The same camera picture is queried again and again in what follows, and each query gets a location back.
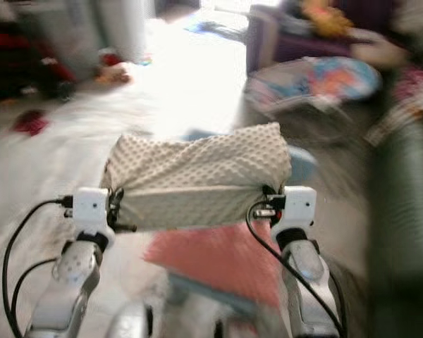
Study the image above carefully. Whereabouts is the beige dotted pillow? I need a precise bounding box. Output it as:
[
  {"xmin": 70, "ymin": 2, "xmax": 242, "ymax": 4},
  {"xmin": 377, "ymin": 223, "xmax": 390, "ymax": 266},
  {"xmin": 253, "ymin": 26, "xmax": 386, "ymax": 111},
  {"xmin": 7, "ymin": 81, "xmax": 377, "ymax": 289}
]
[{"xmin": 101, "ymin": 122, "xmax": 292, "ymax": 232}]

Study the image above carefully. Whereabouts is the silver robot left leg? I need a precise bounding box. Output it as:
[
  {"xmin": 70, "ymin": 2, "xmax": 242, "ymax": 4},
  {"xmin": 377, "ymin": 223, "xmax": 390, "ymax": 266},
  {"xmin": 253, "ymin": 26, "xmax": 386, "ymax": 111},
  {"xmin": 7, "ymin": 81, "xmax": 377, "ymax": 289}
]
[{"xmin": 109, "ymin": 303, "xmax": 156, "ymax": 338}]

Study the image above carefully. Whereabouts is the dark red cloth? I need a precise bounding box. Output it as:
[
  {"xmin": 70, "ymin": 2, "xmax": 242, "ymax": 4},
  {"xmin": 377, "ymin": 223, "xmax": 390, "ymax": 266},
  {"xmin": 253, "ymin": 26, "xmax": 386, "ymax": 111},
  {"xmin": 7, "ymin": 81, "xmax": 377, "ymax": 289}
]
[{"xmin": 14, "ymin": 109, "xmax": 50, "ymax": 137}]

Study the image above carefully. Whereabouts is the colourful baby bouncer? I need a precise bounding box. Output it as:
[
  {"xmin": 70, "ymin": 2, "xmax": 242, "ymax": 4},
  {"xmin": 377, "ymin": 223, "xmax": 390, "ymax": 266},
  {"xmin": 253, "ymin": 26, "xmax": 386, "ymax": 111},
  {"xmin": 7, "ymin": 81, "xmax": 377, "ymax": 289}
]
[{"xmin": 243, "ymin": 56, "xmax": 381, "ymax": 117}]

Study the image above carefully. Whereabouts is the beige plush teddy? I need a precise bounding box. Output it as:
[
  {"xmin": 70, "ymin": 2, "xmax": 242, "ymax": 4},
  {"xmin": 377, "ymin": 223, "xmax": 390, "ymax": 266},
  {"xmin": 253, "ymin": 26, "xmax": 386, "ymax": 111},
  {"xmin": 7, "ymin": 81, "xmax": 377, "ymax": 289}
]
[{"xmin": 95, "ymin": 62, "xmax": 131, "ymax": 85}]

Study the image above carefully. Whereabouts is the purple armchair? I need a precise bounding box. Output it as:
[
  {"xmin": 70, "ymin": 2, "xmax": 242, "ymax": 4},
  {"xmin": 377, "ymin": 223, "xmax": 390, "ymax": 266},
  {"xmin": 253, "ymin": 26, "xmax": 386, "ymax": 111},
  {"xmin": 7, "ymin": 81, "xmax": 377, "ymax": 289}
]
[{"xmin": 245, "ymin": 0, "xmax": 403, "ymax": 68}]

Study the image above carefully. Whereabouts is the black red baby stroller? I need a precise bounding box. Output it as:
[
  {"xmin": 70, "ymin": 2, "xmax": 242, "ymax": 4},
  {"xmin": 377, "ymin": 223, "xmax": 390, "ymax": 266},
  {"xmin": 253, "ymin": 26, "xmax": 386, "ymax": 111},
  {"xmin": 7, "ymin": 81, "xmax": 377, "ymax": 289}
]
[{"xmin": 0, "ymin": 21, "xmax": 71, "ymax": 99}]

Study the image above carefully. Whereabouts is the pink floral blanket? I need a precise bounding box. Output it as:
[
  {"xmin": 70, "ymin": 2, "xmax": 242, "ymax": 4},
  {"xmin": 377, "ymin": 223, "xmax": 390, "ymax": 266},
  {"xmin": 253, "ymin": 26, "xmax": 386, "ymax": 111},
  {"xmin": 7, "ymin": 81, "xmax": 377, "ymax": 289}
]
[{"xmin": 367, "ymin": 67, "xmax": 423, "ymax": 145}]

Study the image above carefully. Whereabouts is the grey laundry basket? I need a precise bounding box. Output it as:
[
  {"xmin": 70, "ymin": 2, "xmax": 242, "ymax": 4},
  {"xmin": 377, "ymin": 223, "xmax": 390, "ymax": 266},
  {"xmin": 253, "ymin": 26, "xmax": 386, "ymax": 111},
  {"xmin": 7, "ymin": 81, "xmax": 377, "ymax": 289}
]
[{"xmin": 21, "ymin": 0, "xmax": 96, "ymax": 78}]

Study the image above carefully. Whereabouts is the orange plush toy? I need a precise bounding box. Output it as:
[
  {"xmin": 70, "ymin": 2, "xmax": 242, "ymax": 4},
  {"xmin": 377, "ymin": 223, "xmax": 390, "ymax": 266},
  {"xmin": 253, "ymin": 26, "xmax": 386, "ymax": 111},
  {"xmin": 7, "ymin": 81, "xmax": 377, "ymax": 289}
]
[{"xmin": 303, "ymin": 0, "xmax": 353, "ymax": 36}]

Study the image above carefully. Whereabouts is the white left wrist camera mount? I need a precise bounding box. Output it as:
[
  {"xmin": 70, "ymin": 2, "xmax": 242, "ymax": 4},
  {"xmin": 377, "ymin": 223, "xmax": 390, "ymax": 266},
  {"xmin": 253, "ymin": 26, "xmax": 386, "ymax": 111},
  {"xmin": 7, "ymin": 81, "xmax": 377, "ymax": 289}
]
[{"xmin": 72, "ymin": 187, "xmax": 110, "ymax": 247}]

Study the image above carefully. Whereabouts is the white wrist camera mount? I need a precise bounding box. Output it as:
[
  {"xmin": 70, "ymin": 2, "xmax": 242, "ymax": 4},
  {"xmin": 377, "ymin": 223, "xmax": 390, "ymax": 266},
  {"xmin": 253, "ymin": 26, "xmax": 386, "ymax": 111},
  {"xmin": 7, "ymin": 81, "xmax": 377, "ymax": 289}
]
[
  {"xmin": 72, "ymin": 187, "xmax": 110, "ymax": 247},
  {"xmin": 276, "ymin": 185, "xmax": 318, "ymax": 244}
]

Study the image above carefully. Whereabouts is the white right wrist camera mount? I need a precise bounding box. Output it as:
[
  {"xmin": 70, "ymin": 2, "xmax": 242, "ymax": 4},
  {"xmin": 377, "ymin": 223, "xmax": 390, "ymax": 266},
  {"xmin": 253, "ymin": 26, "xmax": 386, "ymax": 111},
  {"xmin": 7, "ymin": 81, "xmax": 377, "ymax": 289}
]
[{"xmin": 276, "ymin": 185, "xmax": 318, "ymax": 244}]

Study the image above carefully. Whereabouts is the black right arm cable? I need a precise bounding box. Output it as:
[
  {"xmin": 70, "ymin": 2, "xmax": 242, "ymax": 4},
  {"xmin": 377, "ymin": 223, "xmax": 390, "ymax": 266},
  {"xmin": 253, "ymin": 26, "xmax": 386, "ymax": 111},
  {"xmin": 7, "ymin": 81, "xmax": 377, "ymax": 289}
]
[{"xmin": 245, "ymin": 201, "xmax": 345, "ymax": 337}]

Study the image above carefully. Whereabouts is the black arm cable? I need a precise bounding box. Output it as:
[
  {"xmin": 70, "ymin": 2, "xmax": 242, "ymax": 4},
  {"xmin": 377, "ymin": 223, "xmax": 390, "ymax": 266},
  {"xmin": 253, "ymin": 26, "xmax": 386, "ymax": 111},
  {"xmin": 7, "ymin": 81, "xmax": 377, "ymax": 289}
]
[
  {"xmin": 245, "ymin": 201, "xmax": 345, "ymax": 337},
  {"xmin": 11, "ymin": 256, "xmax": 59, "ymax": 338},
  {"xmin": 2, "ymin": 196, "xmax": 75, "ymax": 338}
]

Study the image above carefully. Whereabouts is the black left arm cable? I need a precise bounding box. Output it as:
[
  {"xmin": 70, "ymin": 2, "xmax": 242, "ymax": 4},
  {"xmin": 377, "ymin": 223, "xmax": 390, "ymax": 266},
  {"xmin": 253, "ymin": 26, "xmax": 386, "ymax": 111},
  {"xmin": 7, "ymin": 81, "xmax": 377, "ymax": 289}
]
[
  {"xmin": 2, "ymin": 196, "xmax": 75, "ymax": 338},
  {"xmin": 11, "ymin": 256, "xmax": 59, "ymax": 338}
]

